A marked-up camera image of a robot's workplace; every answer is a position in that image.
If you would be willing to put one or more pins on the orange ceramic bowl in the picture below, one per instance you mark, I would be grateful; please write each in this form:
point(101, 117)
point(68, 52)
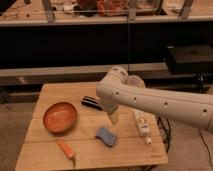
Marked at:
point(60, 117)

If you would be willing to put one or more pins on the black box on shelf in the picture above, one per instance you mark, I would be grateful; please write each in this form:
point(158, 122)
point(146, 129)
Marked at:
point(190, 59)

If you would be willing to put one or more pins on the long metal shelf rail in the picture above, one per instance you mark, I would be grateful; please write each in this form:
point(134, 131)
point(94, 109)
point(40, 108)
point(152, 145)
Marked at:
point(26, 76)

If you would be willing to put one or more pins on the blue sponge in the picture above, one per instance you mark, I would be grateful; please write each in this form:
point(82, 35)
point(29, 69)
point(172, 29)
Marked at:
point(108, 138)

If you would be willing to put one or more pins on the black striped case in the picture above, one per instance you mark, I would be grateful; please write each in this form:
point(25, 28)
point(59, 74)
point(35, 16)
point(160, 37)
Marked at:
point(90, 102)

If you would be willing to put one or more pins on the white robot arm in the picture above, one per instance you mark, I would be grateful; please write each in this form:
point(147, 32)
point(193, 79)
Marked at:
point(119, 88)

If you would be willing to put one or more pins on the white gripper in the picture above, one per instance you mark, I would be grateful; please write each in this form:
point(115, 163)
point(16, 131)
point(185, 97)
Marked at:
point(111, 108)

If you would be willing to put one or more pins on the white squeeze bottle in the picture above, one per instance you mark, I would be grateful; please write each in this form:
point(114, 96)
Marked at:
point(142, 126)

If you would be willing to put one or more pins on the orange pepper with green stem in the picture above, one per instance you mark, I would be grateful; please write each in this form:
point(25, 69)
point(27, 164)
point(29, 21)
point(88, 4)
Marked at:
point(67, 150)

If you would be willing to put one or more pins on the wooden folding table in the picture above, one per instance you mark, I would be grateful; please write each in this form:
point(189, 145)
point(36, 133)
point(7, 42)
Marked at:
point(40, 151)

